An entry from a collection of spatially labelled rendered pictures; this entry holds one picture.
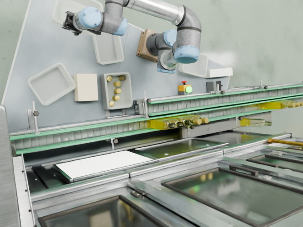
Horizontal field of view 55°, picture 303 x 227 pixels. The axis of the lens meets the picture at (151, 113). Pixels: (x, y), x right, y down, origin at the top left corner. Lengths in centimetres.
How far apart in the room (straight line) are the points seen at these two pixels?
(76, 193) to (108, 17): 69
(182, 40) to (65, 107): 83
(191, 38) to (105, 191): 77
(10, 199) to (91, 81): 144
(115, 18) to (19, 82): 78
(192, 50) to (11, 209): 112
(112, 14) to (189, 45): 38
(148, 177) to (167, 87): 98
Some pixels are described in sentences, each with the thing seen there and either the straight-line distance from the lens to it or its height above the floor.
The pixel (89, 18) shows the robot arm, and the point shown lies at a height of 146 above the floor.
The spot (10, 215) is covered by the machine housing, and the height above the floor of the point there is 213.
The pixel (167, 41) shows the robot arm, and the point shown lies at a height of 106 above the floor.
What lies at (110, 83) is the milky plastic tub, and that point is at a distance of 189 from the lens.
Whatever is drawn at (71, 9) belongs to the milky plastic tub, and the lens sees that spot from 158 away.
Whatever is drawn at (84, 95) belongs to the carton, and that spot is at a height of 82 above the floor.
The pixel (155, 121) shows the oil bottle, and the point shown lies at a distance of 179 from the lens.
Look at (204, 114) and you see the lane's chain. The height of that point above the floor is 88.
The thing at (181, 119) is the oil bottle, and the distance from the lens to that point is 178.
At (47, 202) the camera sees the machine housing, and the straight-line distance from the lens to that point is 116.
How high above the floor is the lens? 251
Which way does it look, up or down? 60 degrees down
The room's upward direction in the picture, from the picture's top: 94 degrees clockwise
